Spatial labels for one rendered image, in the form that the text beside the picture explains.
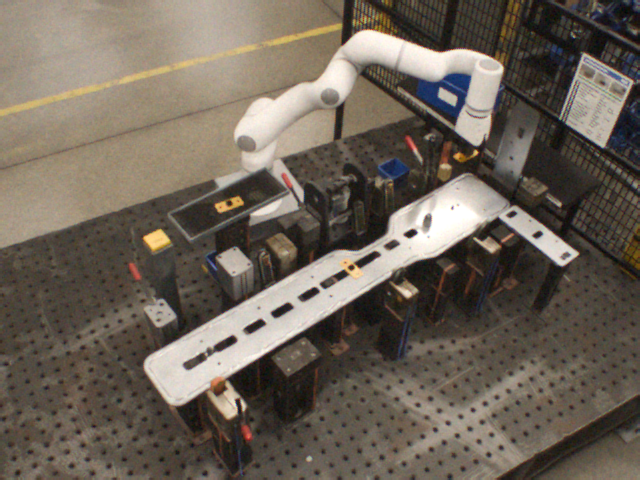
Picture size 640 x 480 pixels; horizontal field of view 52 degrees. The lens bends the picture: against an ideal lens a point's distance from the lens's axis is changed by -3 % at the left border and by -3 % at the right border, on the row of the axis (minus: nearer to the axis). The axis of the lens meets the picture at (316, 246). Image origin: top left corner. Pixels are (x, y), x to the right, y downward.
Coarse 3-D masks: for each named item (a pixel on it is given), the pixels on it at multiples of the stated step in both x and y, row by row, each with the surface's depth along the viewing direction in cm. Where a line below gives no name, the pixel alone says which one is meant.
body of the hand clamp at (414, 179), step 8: (416, 168) 243; (416, 176) 240; (408, 184) 246; (416, 184) 243; (424, 184) 241; (408, 192) 249; (416, 192) 245; (424, 192) 245; (408, 200) 252; (416, 200) 247; (408, 232) 261
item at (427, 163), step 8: (424, 136) 229; (432, 136) 230; (424, 144) 231; (432, 144) 229; (424, 152) 232; (432, 152) 234; (424, 160) 234; (432, 160) 236; (424, 168) 236; (432, 168) 238; (432, 176) 240
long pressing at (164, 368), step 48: (432, 192) 242; (480, 192) 243; (384, 240) 225; (432, 240) 226; (288, 288) 210; (336, 288) 211; (192, 336) 196; (240, 336) 197; (288, 336) 198; (192, 384) 186
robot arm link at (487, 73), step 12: (480, 60) 194; (492, 60) 194; (480, 72) 191; (492, 72) 191; (480, 84) 194; (492, 84) 193; (468, 96) 200; (480, 96) 196; (492, 96) 197; (480, 108) 199
